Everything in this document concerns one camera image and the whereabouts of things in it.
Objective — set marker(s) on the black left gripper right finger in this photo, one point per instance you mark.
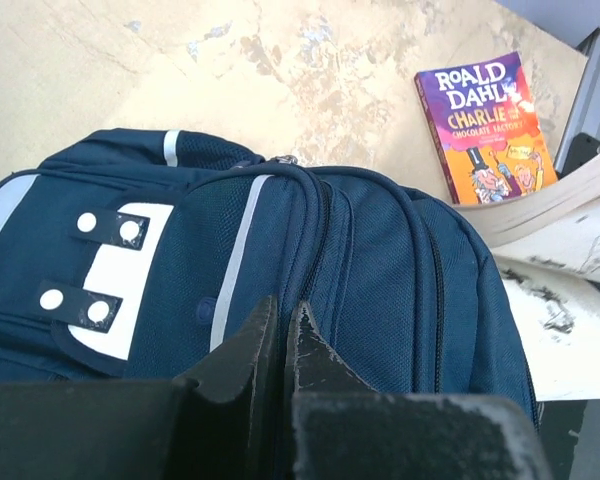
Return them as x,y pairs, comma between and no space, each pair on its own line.
338,427

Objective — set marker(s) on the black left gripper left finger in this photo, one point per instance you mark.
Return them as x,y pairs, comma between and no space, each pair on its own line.
213,421

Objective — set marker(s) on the navy blue backpack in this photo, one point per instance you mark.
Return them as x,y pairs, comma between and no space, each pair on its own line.
135,253

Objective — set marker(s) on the Roald Dahl Charlie book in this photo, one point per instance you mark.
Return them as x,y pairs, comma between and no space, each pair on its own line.
485,130

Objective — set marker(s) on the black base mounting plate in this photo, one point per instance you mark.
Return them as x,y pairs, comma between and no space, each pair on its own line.
570,435

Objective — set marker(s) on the aluminium rail frame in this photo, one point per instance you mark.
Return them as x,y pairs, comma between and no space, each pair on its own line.
581,139

